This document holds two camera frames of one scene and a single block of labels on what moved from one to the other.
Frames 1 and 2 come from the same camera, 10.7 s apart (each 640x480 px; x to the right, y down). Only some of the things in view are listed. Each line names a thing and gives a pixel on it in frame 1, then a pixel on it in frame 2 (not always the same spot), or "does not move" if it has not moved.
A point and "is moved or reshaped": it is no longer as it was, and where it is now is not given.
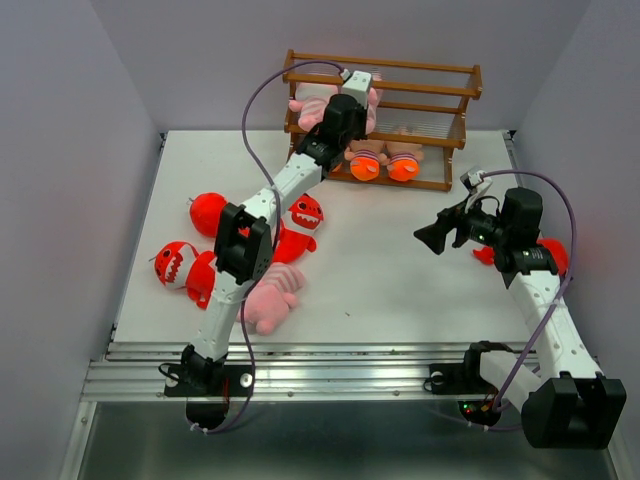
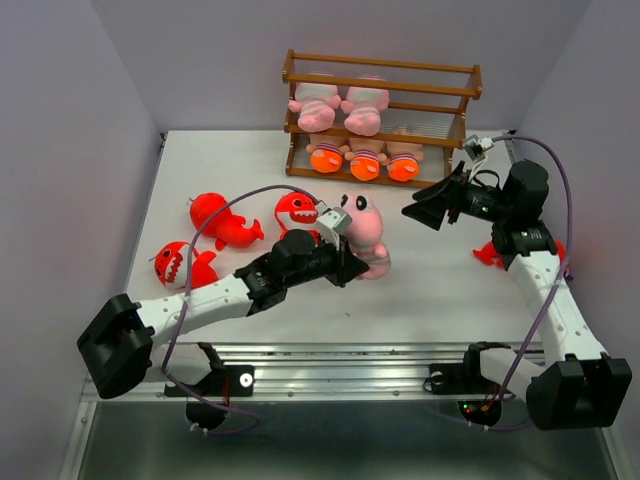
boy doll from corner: (405, 159) does not move
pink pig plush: (311, 102) does not move
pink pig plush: (274, 295) is moved or reshaped
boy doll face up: (365, 157) does not move
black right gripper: (447, 218) → (430, 212)
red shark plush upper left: (206, 211) does not move
